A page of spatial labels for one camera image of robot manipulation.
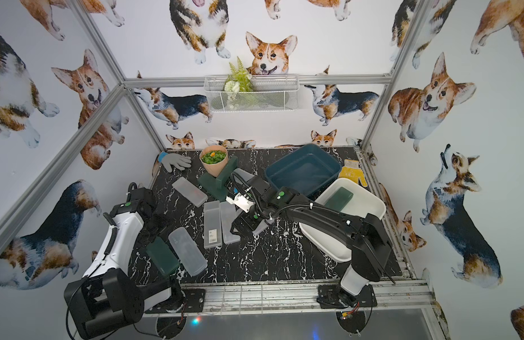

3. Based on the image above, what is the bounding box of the dark green case with pens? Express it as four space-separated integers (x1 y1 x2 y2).
324 187 354 212

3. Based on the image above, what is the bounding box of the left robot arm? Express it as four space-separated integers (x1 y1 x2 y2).
64 183 184 339

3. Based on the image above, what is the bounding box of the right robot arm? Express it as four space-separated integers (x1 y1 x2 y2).
231 172 392 297

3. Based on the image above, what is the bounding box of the teal storage box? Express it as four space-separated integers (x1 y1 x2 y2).
264 144 342 199

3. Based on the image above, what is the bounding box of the white storage box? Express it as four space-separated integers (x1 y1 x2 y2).
299 178 386 263

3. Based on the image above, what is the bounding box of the clear rounded case back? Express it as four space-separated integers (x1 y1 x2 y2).
233 169 254 182

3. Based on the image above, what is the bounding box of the clear rounded case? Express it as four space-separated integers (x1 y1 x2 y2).
169 227 208 276
233 169 254 182

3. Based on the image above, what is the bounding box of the clear case with pink item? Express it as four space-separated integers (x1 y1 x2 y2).
172 177 208 208

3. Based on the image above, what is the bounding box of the grey work glove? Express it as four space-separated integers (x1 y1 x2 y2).
157 152 191 173

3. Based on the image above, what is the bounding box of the clear case with barcode label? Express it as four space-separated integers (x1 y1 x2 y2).
203 201 222 249

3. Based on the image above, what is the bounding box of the clear rounded case front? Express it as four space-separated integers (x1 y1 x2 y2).
169 227 208 276

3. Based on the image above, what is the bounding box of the pink pot with green plant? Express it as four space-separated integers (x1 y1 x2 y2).
200 145 229 177

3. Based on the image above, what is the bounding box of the yellow work glove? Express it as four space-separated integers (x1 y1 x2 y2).
338 159 368 188

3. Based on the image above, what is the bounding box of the artificial fern with flower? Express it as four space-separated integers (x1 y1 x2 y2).
224 58 254 109

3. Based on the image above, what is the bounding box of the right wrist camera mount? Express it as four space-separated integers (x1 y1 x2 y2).
226 194 255 213

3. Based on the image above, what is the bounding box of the white wire wall basket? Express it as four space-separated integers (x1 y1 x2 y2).
204 75 300 113

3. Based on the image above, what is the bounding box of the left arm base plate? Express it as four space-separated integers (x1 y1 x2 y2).
145 288 207 315

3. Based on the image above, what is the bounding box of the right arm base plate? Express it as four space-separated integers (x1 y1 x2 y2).
316 284 378 310

